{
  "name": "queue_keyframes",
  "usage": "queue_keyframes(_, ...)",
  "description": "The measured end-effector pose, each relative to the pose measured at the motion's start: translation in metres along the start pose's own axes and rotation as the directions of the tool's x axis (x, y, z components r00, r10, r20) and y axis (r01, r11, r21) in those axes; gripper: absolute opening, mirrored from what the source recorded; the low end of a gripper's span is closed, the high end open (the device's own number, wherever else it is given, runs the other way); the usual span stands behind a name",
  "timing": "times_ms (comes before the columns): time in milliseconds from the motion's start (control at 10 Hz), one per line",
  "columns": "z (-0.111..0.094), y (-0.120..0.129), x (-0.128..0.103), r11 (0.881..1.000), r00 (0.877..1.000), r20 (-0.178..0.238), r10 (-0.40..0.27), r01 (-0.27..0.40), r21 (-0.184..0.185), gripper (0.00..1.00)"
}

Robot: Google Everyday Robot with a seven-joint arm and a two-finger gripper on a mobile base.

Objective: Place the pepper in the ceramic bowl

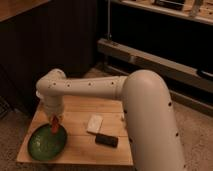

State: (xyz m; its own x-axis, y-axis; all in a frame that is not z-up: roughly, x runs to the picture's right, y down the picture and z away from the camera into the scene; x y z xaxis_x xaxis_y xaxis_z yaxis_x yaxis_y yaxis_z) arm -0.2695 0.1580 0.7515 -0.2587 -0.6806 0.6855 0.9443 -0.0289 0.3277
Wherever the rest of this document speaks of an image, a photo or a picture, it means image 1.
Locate white rectangular block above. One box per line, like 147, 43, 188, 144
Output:
87, 115, 103, 134

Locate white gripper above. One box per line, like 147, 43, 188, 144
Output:
43, 99, 64, 122

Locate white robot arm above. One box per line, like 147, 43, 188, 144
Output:
36, 69, 187, 171

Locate red pepper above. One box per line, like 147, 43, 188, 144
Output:
51, 116, 59, 133

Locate grey metal shelf beam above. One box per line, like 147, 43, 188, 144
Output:
97, 38, 213, 93

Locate vertical metal pole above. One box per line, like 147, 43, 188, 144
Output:
107, 0, 111, 40

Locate upper wooden shelf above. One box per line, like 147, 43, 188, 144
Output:
112, 0, 213, 26

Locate green ceramic bowl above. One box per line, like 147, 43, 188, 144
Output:
27, 124, 68, 161

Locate black rectangular block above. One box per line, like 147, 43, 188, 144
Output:
95, 133, 118, 148

